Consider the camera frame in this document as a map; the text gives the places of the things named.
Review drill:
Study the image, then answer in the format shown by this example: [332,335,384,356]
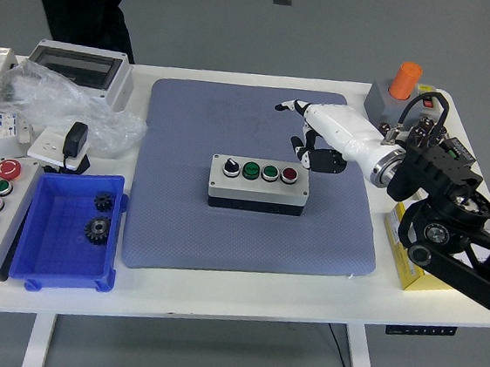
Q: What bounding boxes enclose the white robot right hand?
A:
[268,97,402,181]

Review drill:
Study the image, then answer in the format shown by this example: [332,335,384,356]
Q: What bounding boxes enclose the grey four-button control box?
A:
[206,153,313,219]

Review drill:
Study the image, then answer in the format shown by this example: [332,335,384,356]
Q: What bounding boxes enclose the grey block base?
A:
[361,76,445,133]

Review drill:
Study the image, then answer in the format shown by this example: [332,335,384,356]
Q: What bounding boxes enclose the person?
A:
[0,0,141,65]

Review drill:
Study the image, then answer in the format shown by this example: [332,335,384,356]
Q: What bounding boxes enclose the orange cylinder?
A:
[387,59,424,103]

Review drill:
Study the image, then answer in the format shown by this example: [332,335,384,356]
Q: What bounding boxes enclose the black module with green terminals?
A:
[439,134,480,168]

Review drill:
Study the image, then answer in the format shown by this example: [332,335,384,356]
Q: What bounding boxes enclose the clear plastic bag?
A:
[0,55,155,160]

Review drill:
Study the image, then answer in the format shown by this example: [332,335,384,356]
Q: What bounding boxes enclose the yellow and white cardboard box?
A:
[377,192,490,301]

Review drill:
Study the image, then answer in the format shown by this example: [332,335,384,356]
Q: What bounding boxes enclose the white circuit breaker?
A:
[0,109,34,157]

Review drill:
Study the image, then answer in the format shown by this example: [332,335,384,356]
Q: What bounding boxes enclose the black power adapter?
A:
[43,118,97,178]

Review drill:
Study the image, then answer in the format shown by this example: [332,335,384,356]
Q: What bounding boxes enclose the grey-blue padded mat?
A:
[119,71,393,294]

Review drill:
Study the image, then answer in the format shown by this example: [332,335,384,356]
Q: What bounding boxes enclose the black table control panel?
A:
[385,319,459,343]

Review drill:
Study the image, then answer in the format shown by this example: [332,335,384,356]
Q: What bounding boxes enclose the white table leg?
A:
[342,323,385,367]
[20,311,59,367]

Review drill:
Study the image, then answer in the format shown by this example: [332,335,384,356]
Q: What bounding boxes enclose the small black gear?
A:
[92,192,118,214]

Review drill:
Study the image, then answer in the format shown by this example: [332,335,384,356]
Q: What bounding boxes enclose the large black gear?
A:
[82,214,114,248]

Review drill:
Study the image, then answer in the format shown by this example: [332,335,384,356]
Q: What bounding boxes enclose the blue plastic bin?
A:
[6,163,133,301]

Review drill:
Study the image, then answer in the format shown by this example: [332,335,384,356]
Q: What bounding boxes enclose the white switch with red button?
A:
[414,83,440,112]

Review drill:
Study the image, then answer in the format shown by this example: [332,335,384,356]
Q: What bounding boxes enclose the grey enclosure with clear window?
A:
[20,37,137,114]

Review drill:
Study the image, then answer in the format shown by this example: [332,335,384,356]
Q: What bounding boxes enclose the white wall socket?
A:
[25,125,96,169]

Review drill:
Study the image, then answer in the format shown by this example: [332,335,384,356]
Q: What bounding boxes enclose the black cable under table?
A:
[323,323,367,367]

